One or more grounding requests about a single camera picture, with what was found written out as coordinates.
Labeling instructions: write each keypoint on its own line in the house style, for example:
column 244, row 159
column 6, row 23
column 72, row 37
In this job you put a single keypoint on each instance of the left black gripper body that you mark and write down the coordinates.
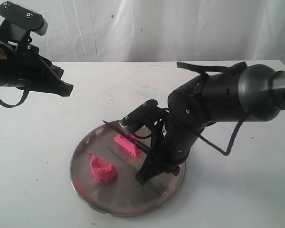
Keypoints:
column 21, row 67

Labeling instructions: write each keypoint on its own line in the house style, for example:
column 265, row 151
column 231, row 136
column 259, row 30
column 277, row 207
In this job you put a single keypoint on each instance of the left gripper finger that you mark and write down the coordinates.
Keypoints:
column 52, row 87

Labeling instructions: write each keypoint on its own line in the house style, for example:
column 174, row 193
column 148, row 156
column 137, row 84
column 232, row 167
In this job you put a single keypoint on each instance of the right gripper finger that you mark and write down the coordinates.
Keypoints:
column 152, row 166
column 173, row 170

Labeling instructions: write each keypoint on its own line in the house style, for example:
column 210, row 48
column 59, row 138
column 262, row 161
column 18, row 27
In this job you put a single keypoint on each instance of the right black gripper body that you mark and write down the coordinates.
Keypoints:
column 172, row 140

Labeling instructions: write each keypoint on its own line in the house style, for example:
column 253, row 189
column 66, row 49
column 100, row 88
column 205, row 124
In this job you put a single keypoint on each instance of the pink dough half piece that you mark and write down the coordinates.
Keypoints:
column 127, row 146

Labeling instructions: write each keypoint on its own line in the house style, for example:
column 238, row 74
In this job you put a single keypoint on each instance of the pink dough lump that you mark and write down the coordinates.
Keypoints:
column 101, row 170

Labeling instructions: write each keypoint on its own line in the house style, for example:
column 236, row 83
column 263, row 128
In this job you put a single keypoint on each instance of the black kitchen knife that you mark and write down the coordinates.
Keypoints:
column 139, row 144

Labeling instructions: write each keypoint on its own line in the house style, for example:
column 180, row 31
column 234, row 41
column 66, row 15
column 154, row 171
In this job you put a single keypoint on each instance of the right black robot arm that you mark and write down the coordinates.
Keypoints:
column 238, row 93

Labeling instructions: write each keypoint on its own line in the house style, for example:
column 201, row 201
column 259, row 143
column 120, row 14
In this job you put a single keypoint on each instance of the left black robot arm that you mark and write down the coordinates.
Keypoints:
column 24, row 68

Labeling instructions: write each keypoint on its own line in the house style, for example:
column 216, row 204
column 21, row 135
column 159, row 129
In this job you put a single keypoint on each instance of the round stainless steel plate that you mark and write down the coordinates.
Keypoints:
column 122, row 196

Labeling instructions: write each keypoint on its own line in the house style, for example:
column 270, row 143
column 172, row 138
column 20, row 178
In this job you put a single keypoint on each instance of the white backdrop curtain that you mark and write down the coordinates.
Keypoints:
column 160, row 30

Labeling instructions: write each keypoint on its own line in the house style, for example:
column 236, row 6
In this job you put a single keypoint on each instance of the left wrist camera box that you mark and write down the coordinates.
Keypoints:
column 19, row 22

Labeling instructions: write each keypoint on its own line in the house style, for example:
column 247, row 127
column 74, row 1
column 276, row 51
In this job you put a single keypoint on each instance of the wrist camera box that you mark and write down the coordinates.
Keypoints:
column 145, row 115
column 19, row 22

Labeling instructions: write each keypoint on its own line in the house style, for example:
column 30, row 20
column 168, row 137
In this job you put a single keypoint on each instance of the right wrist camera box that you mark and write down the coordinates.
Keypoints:
column 145, row 115

